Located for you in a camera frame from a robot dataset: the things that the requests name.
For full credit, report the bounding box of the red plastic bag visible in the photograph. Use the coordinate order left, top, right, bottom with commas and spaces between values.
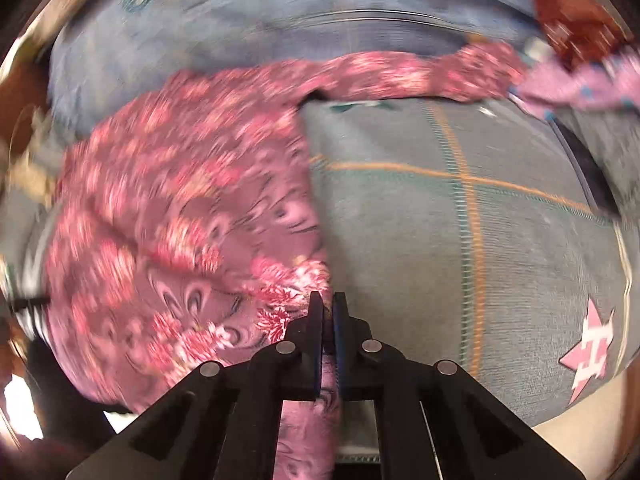
534, 0, 632, 70

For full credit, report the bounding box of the grey patterned bed sheet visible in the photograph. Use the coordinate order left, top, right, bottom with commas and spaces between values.
299, 96, 640, 428

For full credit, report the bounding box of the blue plaid quilt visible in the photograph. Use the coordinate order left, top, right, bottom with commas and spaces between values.
49, 0, 538, 135

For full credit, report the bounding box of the pink floral garment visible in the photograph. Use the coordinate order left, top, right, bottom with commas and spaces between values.
44, 41, 526, 480

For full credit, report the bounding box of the lilac patterned cloth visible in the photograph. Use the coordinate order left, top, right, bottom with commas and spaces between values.
509, 47, 639, 120

